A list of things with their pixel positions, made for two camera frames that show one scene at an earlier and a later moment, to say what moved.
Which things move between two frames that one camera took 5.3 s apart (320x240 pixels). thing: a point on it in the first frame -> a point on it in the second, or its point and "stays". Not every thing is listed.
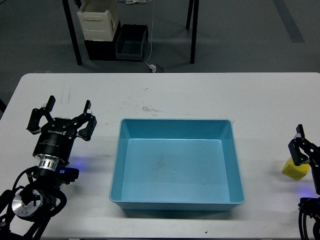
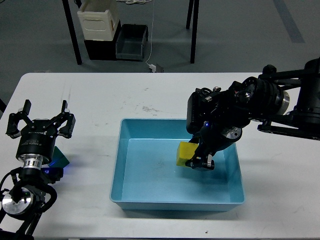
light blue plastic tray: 176,165 stays
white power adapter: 153,67 stays
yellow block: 297,172 -> 185,151
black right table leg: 194,31 stays
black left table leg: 72,29 stays
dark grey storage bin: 129,44 stays
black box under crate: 103,50 stays
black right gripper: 314,160 -> 217,116
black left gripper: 56,139 -> 38,137
